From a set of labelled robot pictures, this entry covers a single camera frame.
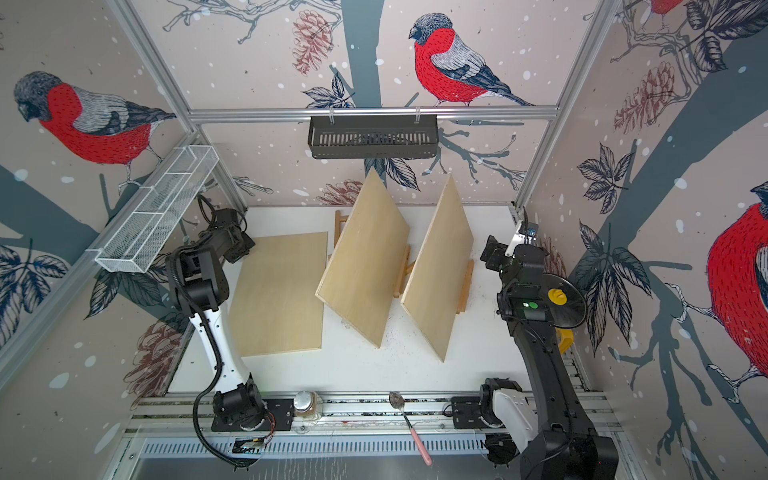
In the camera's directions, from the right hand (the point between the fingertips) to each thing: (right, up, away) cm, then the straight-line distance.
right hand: (505, 236), depth 78 cm
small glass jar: (-50, -38, -12) cm, 64 cm away
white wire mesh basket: (-93, +2, -4) cm, 93 cm away
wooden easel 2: (-26, -11, +18) cm, 33 cm away
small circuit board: (-65, -51, -7) cm, 82 cm away
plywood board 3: (-20, -13, -5) cm, 24 cm away
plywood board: (-69, -19, +19) cm, 74 cm away
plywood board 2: (-39, -10, 0) cm, 40 cm away
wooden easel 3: (-9, -20, +11) cm, 25 cm away
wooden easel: (-52, +6, +36) cm, 63 cm away
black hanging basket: (-37, +35, +28) cm, 58 cm away
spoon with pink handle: (-29, -44, 0) cm, 53 cm away
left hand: (-83, -3, +30) cm, 89 cm away
